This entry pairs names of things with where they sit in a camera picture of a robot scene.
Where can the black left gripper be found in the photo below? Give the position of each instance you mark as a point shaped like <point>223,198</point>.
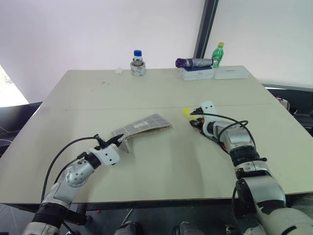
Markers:
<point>109,142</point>

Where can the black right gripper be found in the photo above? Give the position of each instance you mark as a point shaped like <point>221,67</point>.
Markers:
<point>197,122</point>

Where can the yellow highlighter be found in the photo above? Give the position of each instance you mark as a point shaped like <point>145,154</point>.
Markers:
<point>185,112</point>

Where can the grey grid pouch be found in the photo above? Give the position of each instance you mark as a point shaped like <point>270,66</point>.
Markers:
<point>144,124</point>

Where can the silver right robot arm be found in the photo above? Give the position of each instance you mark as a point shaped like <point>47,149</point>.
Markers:
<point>254,176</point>

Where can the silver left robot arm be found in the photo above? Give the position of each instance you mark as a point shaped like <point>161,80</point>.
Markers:
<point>75,175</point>

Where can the flat white box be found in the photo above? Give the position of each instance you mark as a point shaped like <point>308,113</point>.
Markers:
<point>198,78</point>

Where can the white box with navy top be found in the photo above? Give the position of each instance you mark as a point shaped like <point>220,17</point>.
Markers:
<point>198,71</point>

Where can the folded purple grey umbrella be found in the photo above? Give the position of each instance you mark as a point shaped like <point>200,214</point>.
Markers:
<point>195,62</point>

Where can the wide white box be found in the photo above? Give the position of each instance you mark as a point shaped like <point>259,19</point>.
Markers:
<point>231,73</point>

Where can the green bottle with yellow cap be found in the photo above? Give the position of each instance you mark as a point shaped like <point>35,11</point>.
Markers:
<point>217,56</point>

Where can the small white plastic piece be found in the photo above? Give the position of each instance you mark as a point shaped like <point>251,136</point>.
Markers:
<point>118,70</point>

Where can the grey tape roll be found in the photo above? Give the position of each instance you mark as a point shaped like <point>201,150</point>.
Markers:
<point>138,69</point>

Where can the white jar with blue cap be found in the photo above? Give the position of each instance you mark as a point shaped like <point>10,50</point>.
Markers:
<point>137,56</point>

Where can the dark rounded shape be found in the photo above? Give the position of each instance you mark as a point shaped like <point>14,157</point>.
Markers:
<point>129,228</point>
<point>187,228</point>

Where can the black side furniture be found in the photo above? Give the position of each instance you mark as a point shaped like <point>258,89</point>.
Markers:
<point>291,102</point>

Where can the black low furniture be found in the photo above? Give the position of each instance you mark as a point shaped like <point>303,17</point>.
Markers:
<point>14,122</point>

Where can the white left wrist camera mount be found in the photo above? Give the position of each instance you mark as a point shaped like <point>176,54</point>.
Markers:
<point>107,154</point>

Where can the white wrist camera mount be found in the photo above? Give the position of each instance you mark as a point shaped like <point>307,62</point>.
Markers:
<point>209,110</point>
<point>107,154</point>

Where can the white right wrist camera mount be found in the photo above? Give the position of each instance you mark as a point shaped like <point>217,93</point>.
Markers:
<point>209,110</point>

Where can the black table frame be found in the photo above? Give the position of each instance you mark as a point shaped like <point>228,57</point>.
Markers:
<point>110,206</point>

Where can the dark grey wall pillar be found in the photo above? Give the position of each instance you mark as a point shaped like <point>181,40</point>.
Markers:
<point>206,31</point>

